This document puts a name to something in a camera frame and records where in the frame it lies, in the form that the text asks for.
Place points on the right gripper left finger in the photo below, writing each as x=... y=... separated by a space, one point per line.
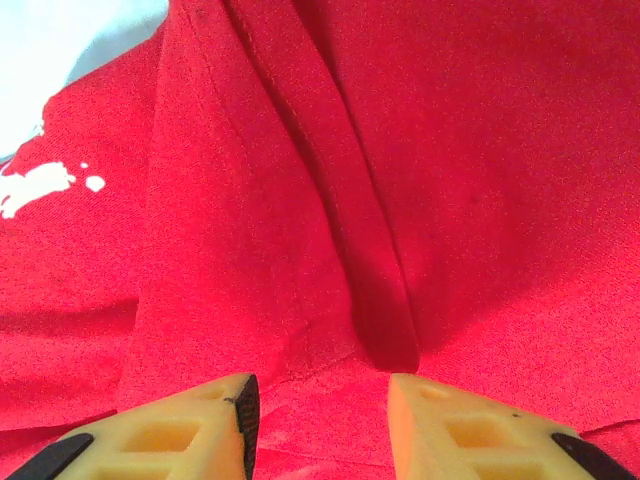
x=175 y=440

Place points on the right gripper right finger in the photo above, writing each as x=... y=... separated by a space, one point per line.
x=475 y=440

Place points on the red t-shirt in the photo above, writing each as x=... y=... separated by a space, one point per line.
x=400 y=175

